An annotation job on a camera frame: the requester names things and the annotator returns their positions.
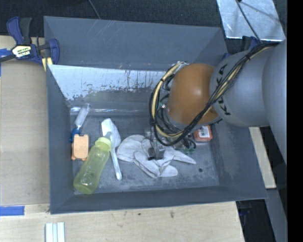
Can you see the orange flat block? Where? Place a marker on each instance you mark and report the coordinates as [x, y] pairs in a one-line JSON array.
[[80, 146]]

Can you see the white cloth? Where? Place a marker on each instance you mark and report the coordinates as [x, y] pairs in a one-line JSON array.
[[135, 147]]

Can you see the white plastic scoop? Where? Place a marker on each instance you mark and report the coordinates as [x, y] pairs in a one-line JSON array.
[[111, 131]]

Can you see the orange box with white label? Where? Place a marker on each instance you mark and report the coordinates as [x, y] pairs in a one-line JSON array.
[[203, 133]]

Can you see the yellow-green baby bottle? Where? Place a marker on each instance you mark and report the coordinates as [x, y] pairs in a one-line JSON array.
[[93, 165]]

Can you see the grey metal bin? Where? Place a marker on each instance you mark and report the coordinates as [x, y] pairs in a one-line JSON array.
[[131, 47]]

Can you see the clear bottle with blue cap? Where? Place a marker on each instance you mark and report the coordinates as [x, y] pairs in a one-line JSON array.
[[82, 115]]

